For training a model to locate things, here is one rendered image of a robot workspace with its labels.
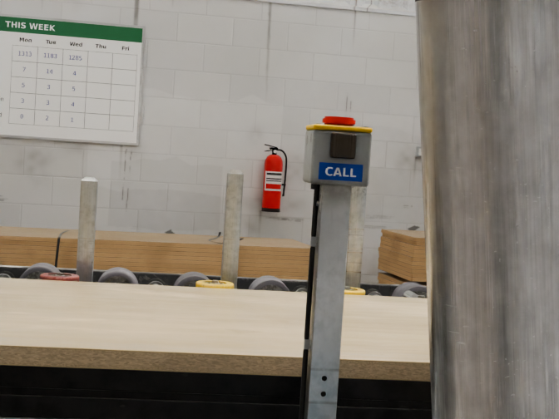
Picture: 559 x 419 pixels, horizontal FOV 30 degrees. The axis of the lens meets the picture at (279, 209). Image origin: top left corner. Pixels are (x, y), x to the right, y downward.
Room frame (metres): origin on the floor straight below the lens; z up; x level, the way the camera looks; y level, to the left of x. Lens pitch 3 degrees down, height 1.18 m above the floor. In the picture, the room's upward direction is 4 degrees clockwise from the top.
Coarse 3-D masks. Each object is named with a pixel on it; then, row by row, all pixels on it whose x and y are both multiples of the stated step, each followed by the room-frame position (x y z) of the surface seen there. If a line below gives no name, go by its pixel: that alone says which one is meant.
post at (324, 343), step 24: (336, 192) 1.24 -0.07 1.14; (312, 216) 1.25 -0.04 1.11; (336, 216) 1.24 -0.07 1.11; (312, 240) 1.25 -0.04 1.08; (336, 240) 1.24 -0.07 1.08; (312, 264) 1.25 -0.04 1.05; (336, 264) 1.24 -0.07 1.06; (312, 288) 1.25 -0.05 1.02; (336, 288) 1.24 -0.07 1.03; (312, 312) 1.25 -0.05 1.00; (336, 312) 1.24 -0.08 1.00; (312, 336) 1.24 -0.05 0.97; (336, 336) 1.24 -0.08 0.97; (312, 360) 1.24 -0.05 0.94; (336, 360) 1.24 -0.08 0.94; (312, 384) 1.24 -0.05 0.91; (336, 384) 1.24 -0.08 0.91; (312, 408) 1.24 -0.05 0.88; (336, 408) 1.24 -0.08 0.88
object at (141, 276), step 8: (16, 272) 2.77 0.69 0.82; (64, 272) 2.79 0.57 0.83; (72, 272) 2.79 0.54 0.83; (96, 272) 2.80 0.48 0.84; (104, 272) 2.80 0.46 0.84; (136, 272) 2.82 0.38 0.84; (144, 272) 2.83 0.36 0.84; (96, 280) 2.80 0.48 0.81; (144, 280) 2.81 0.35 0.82; (168, 280) 2.82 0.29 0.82; (240, 280) 2.84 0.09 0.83; (248, 280) 2.85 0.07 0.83; (288, 280) 2.86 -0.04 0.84; (296, 280) 2.86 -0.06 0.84; (304, 280) 2.87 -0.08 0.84; (240, 288) 2.84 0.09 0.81; (248, 288) 2.85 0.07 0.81; (368, 288) 2.89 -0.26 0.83; (376, 288) 2.89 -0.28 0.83; (384, 288) 2.89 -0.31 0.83; (392, 288) 2.89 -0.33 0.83
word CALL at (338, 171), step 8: (320, 168) 1.22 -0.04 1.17; (328, 168) 1.22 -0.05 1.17; (336, 168) 1.22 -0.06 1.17; (344, 168) 1.22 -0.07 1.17; (352, 168) 1.22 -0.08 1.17; (360, 168) 1.22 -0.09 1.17; (320, 176) 1.22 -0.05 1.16; (328, 176) 1.22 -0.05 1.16; (336, 176) 1.22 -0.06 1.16; (344, 176) 1.22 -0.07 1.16; (352, 176) 1.22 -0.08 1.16; (360, 176) 1.22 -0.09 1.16
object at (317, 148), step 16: (320, 128) 1.22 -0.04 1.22; (336, 128) 1.22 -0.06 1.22; (352, 128) 1.22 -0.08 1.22; (368, 128) 1.23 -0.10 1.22; (320, 144) 1.22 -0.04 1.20; (368, 144) 1.22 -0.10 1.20; (304, 160) 1.27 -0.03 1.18; (320, 160) 1.22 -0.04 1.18; (336, 160) 1.22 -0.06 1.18; (352, 160) 1.22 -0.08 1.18; (368, 160) 1.23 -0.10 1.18; (304, 176) 1.27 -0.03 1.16; (368, 176) 1.23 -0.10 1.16
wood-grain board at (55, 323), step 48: (0, 288) 1.93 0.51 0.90; (48, 288) 1.97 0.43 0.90; (96, 288) 2.01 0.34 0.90; (144, 288) 2.05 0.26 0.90; (192, 288) 2.10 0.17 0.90; (0, 336) 1.47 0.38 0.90; (48, 336) 1.49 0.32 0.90; (96, 336) 1.51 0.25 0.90; (144, 336) 1.54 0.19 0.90; (192, 336) 1.56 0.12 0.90; (240, 336) 1.59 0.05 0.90; (288, 336) 1.62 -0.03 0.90; (384, 336) 1.67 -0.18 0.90
